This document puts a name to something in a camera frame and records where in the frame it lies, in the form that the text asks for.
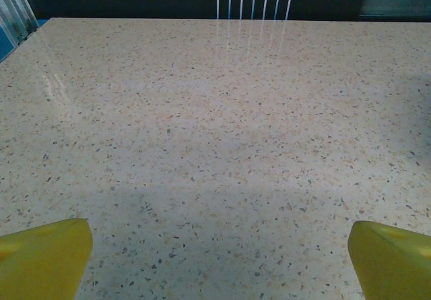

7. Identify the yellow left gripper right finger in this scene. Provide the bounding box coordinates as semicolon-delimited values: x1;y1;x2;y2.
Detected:
347;220;431;300

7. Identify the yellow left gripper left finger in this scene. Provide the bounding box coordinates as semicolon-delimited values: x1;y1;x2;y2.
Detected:
0;217;94;300

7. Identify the aluminium left frame post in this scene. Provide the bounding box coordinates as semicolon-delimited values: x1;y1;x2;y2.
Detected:
0;0;38;41

